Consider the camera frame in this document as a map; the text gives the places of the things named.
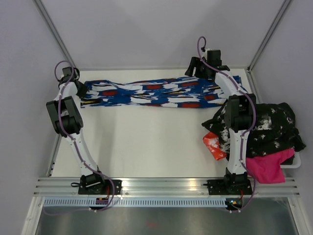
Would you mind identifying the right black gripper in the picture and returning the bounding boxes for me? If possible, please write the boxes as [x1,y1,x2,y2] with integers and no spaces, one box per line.
[185,56,210,79]

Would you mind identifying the blue white red patterned trousers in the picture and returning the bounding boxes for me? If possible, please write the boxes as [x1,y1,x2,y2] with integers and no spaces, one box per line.
[80,75,246,110]

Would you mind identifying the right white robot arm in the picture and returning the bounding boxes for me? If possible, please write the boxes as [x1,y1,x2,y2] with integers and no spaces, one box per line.
[185,47,256,175]

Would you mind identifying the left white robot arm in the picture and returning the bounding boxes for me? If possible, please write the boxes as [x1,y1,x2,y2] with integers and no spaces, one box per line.
[46,67,107,194]

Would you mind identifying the black white patterned trousers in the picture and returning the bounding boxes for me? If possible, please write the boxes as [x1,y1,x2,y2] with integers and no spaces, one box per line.
[201,103,306,159]

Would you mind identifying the orange white garment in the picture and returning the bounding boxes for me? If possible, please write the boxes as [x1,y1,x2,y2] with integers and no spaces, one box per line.
[202,132,227,161]

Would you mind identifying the pink garment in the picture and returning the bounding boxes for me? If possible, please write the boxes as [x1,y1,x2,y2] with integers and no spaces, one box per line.
[246,149,294,184]

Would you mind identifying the white tray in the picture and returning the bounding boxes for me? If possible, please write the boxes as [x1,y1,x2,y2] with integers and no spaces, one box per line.
[280,152,301,169]

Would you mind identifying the right aluminium frame post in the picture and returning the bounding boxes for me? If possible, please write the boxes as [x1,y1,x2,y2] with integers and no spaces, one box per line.
[246,0,293,73]

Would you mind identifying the aluminium frame post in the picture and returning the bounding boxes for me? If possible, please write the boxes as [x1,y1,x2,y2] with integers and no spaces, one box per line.
[246,0,293,73]
[32,0,76,66]

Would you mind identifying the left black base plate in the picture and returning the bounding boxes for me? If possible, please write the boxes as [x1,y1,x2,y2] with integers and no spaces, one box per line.
[70,180,122,195]

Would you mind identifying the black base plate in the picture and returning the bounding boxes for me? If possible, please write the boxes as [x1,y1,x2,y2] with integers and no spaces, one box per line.
[203,179,252,195]
[70,180,122,195]

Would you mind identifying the left aluminium frame post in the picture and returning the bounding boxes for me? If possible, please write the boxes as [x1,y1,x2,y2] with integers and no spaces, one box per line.
[32,0,76,66]

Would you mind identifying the aluminium mounting rail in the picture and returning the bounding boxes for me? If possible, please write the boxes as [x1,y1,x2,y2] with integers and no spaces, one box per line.
[33,177,300,197]

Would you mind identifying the slotted cable duct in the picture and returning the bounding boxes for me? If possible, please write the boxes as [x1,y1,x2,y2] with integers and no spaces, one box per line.
[44,197,227,208]

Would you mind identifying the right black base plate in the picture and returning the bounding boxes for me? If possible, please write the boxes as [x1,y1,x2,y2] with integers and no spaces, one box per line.
[203,179,252,195]

